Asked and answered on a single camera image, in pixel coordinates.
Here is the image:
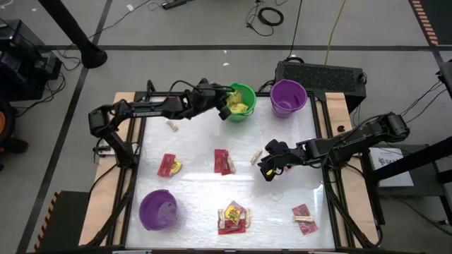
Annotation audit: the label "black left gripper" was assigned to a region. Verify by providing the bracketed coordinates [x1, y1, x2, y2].
[190, 79, 237, 121]

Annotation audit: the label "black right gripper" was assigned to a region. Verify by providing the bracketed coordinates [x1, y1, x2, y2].
[259, 139, 308, 183]

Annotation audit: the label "red candy packet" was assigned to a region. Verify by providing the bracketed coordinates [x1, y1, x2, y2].
[219, 152, 234, 176]
[291, 203, 319, 236]
[217, 200, 247, 236]
[214, 148, 229, 174]
[157, 153, 177, 178]

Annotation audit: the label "green halloween bucket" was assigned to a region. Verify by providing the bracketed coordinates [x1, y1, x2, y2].
[220, 82, 258, 123]

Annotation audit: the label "purple halloween bucket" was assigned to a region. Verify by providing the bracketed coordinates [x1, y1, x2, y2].
[138, 188, 179, 232]
[270, 78, 309, 119]

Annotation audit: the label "plywood board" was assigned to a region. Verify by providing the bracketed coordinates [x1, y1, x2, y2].
[324, 92, 381, 244]
[78, 92, 137, 246]

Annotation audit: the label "black computer case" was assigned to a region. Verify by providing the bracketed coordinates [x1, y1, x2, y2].
[275, 60, 367, 114]

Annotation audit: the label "black power strip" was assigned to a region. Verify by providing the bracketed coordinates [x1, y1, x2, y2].
[161, 0, 187, 11]

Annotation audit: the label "white labelled box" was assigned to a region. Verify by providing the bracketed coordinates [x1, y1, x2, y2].
[369, 147, 415, 188]

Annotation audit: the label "black metal beam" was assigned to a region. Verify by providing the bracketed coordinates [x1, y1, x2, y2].
[370, 135, 452, 184]

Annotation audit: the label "black pole stand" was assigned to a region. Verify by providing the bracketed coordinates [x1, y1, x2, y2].
[37, 0, 108, 69]

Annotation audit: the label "black mat orange stripes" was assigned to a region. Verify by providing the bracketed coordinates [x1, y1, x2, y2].
[409, 0, 452, 47]
[33, 190, 91, 253]

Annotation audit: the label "black equipment cart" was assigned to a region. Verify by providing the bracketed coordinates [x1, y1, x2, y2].
[0, 19, 63, 102]

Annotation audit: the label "black orange wheeled device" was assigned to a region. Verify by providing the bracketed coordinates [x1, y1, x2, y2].
[0, 97, 29, 172]

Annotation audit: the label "black table frame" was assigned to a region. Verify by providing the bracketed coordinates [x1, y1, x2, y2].
[84, 80, 384, 251]

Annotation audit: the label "black floor cable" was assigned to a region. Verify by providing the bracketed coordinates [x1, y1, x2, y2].
[285, 0, 304, 59]

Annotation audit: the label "coiled black cable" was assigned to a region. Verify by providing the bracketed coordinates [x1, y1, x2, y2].
[246, 0, 285, 37]

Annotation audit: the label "yellow floor cable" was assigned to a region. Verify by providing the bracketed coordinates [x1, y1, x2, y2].
[323, 0, 347, 66]

